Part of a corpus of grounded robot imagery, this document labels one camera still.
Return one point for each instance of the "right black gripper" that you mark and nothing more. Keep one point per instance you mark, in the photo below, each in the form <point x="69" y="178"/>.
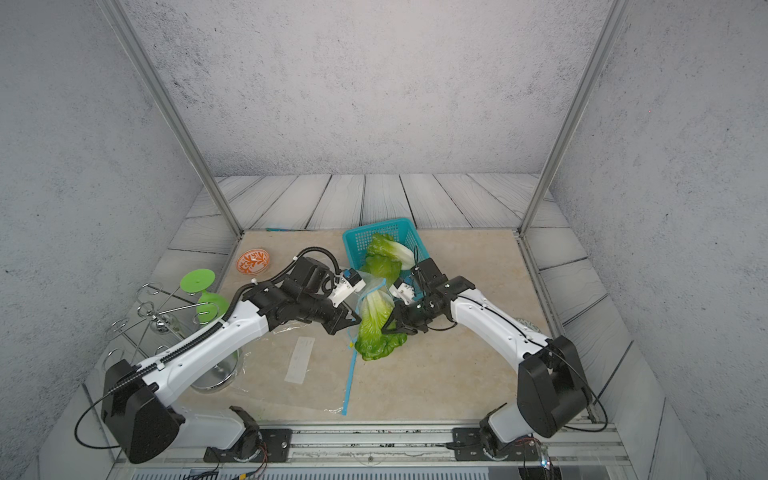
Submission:
<point x="408" y="318"/>

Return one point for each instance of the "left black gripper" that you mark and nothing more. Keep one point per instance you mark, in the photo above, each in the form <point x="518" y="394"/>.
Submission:
<point x="334" y="315"/>

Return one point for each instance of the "chinese cabbage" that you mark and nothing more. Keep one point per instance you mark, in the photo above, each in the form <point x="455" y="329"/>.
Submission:
<point x="374" y="310"/>
<point x="385" y="245"/>
<point x="382" y="267"/>

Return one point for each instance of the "teal plastic basket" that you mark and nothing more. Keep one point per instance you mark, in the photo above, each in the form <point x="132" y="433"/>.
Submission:
<point x="402" y="230"/>

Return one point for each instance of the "chinese cabbage top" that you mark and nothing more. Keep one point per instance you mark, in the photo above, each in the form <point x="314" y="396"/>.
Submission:
<point x="385" y="245"/>

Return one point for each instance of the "clear zipper bag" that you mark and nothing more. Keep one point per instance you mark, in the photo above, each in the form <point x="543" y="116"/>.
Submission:
<point x="296" y="366"/>
<point x="374" y="283"/>

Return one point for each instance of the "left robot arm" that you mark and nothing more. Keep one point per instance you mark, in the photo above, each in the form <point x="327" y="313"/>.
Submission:
<point x="138" y="405"/>

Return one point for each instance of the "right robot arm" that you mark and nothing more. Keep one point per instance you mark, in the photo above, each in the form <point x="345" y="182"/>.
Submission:
<point x="551" y="385"/>

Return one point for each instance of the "orange patterned bowl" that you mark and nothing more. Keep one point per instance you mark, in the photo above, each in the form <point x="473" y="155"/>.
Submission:
<point x="253" y="262"/>

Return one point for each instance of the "green plastic goblet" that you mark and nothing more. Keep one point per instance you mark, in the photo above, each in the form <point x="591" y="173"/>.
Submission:
<point x="207" y="297"/>

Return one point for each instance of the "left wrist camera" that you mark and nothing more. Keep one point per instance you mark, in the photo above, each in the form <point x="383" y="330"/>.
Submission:
<point x="349" y="282"/>

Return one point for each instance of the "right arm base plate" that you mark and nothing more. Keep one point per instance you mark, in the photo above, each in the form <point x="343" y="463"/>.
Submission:
<point x="479" y="444"/>

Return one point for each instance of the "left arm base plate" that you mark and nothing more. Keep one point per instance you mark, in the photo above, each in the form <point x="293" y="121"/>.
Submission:
<point x="270" y="445"/>

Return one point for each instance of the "metal wire cup rack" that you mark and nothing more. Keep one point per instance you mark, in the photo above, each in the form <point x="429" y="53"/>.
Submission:
<point x="160" y="318"/>

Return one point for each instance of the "left aluminium frame post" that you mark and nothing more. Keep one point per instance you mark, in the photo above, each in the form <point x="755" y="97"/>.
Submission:
<point x="132" y="45"/>

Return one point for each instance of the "aluminium frame post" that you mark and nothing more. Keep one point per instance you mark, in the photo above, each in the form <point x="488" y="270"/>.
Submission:
<point x="132" y="45"/>
<point x="588" y="82"/>

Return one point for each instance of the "right aluminium frame post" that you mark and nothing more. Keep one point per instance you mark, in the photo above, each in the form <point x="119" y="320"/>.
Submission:
<point x="588" y="82"/>

